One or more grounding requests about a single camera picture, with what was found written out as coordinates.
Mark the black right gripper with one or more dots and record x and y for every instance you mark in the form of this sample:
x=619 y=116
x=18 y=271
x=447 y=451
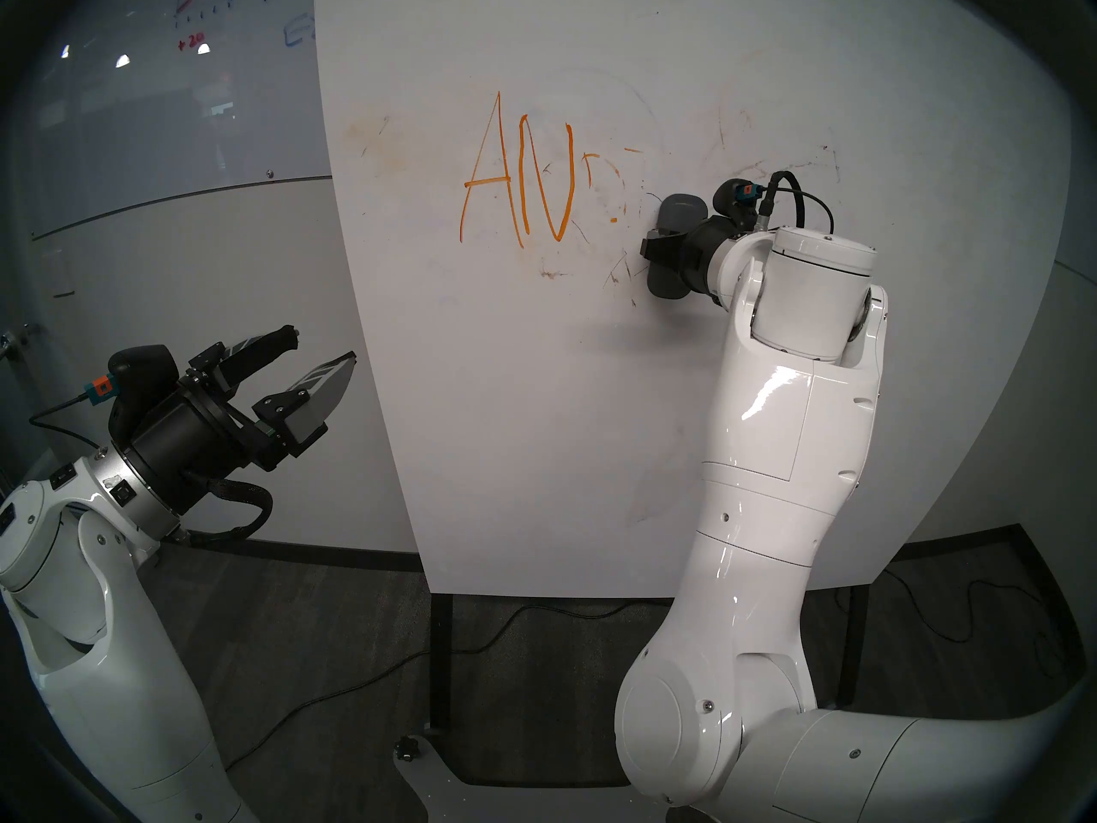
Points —
x=707 y=251

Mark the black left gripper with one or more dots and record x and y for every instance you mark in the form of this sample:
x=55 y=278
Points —
x=184 y=448

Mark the dark grey whiteboard eraser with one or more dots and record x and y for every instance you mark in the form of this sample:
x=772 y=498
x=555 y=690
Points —
x=681 y=208

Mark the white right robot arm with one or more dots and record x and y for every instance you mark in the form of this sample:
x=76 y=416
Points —
x=771 y=487

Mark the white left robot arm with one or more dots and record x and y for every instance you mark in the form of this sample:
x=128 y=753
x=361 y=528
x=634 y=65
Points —
x=103 y=658

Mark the white freestanding whiteboard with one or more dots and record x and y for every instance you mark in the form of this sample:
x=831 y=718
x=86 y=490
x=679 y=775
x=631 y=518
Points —
x=531 y=444

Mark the black base knob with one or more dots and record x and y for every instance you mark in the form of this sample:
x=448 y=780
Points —
x=407 y=750

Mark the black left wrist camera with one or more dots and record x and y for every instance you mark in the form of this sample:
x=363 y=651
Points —
x=137 y=380

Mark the wall-mounted glass board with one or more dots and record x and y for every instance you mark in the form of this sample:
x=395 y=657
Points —
x=128 y=127

